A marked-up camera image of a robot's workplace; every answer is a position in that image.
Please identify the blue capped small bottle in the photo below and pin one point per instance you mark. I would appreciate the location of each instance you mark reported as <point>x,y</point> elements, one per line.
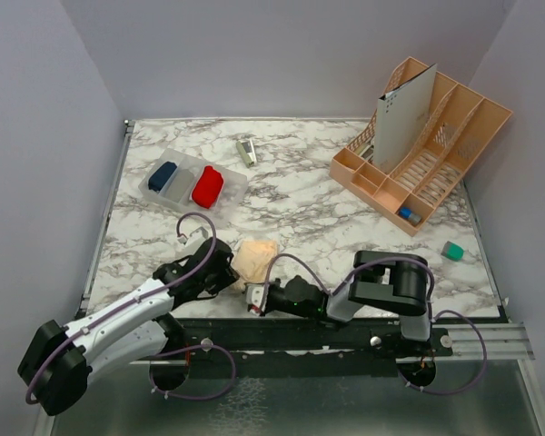
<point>410,216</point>

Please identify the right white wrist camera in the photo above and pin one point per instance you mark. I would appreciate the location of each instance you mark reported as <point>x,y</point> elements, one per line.
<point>255,298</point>

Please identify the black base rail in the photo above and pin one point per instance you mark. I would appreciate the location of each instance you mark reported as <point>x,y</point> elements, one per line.
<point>297,348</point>

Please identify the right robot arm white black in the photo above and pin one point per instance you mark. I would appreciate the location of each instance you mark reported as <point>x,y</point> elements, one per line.
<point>396,283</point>

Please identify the red boxer underwear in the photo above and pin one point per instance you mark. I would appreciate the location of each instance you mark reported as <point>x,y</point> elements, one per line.
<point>208,187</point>

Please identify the peach desk organizer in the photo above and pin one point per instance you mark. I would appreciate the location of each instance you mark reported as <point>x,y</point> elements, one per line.
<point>460,125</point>

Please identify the aluminium frame rail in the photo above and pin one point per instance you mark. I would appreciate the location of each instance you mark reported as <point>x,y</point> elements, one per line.
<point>292,199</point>

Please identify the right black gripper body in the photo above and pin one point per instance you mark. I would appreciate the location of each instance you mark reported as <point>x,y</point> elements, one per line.
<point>281,302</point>

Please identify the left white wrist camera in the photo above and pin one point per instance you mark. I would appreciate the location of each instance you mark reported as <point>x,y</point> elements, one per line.
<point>198,235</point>

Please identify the green grey eraser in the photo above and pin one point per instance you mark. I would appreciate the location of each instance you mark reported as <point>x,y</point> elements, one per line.
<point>452,251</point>

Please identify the grey rolled underwear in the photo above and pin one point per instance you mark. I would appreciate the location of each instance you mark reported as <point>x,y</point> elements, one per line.
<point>179,189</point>

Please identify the white folder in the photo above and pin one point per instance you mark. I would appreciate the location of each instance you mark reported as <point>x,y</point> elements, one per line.
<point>401,115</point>

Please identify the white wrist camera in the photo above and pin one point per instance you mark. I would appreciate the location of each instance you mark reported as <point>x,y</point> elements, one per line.
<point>255,298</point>
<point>198,235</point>

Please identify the navy rolled underwear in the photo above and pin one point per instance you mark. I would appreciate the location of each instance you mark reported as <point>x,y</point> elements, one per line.
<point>161,176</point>

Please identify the clear plastic storage box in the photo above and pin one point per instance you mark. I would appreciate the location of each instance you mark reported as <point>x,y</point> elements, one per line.
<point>234,188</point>

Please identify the beige underwear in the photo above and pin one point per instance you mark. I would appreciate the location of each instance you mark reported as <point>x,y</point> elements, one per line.
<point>251,262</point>

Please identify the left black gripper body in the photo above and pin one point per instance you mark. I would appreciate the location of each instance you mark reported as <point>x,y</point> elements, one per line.
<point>214,282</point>

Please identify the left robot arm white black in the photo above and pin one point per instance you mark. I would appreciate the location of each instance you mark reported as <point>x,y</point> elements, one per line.
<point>61,361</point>

